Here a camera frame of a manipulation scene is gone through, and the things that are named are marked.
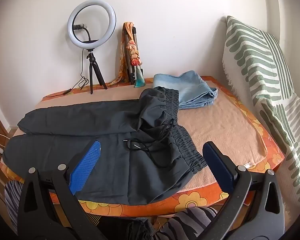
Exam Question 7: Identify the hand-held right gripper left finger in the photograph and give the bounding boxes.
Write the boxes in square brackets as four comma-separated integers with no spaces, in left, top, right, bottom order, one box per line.
[17,140,102,240]

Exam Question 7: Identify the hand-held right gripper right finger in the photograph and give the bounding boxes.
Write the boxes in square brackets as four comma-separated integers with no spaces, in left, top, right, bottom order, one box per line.
[202,141,285,240]

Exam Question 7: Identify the dark grey drawstring pants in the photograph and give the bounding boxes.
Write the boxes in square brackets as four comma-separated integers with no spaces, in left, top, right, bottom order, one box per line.
[4,86,208,205]

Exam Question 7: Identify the black elastic-waist shorts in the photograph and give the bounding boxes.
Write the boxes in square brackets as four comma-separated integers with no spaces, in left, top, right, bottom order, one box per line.
[35,76,268,188]

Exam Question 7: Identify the blue-grey cloth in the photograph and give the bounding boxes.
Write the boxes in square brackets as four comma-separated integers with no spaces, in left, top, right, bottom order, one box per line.
[0,76,285,218]

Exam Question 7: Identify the person's zebra striped leggings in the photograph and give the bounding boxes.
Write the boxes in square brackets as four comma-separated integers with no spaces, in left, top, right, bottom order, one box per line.
[4,179,218,240]

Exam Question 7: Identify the folded light blue jeans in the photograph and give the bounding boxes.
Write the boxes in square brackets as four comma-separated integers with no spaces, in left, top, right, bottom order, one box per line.
[153,70,218,110]

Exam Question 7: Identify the dark cloth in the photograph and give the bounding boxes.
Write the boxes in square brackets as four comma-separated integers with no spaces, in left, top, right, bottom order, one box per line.
[125,217,157,240]

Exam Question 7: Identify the black mini tripod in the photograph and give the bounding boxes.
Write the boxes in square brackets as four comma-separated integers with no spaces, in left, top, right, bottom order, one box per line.
[86,48,108,95]

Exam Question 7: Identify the green striped white cushion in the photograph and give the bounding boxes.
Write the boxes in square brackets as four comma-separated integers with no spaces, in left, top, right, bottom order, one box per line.
[221,16,300,215]

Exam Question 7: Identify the black folded stand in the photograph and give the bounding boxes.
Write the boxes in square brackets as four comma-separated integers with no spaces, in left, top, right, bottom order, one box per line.
[125,26,140,85]

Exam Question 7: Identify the thin black ring light cable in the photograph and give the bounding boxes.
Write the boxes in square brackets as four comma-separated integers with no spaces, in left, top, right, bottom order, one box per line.
[42,49,90,98]

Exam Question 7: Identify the white ring light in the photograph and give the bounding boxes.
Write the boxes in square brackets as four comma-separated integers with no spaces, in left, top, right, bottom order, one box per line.
[67,3,116,49]

